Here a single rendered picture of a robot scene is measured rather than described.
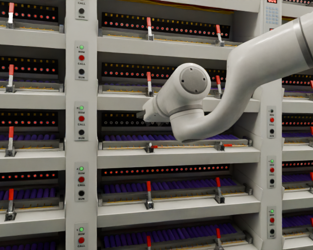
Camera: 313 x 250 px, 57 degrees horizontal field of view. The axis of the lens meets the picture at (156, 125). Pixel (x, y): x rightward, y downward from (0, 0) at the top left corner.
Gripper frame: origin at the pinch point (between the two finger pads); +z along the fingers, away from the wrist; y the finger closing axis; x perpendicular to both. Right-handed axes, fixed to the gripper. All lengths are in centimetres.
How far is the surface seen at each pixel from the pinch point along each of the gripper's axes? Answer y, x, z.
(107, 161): 13.3, 10.7, 11.9
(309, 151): -66, 9, 12
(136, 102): 3.7, -8.1, 7.4
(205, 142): -23.3, 4.3, 15.2
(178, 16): -18, -50, 18
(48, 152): 31.4, 7.0, 14.1
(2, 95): 43.8, -9.0, 6.3
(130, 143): 5.1, 4.3, 14.8
